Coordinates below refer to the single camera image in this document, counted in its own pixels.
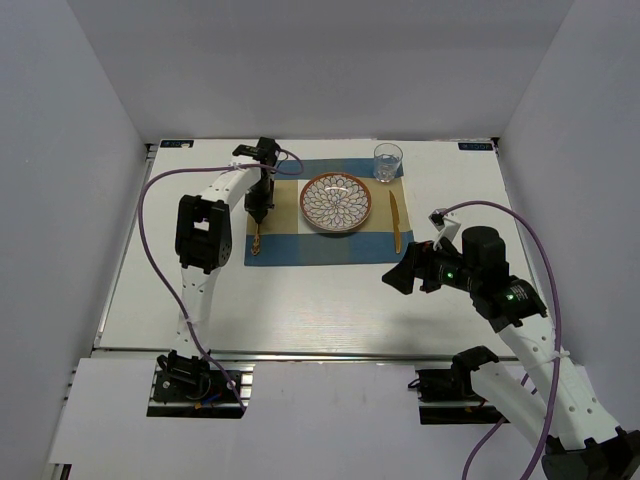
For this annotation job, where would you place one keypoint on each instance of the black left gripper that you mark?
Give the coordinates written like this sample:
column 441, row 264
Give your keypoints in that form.
column 258, row 209

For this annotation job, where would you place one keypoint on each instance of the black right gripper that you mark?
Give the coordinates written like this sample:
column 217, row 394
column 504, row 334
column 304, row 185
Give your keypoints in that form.
column 419, row 259

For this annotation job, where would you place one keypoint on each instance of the gold fork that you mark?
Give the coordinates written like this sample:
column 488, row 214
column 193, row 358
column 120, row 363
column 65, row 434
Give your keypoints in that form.
column 256, row 243

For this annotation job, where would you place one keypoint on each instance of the blue yellow striped cloth placemat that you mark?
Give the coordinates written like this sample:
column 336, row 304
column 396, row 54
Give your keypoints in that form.
column 287, row 239

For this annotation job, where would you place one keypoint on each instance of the gold knife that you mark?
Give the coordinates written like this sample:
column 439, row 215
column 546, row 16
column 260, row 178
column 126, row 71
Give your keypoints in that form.
column 395, row 223

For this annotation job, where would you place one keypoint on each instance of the floral patterned ceramic plate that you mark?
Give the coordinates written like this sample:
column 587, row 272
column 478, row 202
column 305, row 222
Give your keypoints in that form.
column 335, row 202

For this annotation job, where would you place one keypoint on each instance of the clear drinking glass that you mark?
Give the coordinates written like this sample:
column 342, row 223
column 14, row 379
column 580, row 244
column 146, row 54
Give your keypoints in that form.
column 387, row 160

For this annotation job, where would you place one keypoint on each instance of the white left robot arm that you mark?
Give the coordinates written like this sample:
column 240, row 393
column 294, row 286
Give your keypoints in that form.
column 203, row 239

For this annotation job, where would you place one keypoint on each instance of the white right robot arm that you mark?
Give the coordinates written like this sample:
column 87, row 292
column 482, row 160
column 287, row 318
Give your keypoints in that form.
column 561, row 414

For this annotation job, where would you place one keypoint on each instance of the blue label sticker left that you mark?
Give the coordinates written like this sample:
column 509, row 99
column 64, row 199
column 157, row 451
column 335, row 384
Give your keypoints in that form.
column 175, row 143

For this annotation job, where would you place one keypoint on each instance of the blue label sticker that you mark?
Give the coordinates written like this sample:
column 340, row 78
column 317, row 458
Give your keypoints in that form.
column 175, row 143
column 476, row 146

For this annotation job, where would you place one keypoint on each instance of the blue label sticker right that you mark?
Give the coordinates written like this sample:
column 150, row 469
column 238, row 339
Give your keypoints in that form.
column 476, row 146

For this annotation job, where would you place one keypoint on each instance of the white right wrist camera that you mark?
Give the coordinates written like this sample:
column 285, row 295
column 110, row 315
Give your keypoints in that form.
column 447, row 226

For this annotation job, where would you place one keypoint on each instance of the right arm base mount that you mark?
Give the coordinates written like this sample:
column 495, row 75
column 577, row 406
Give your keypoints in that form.
column 442, row 402

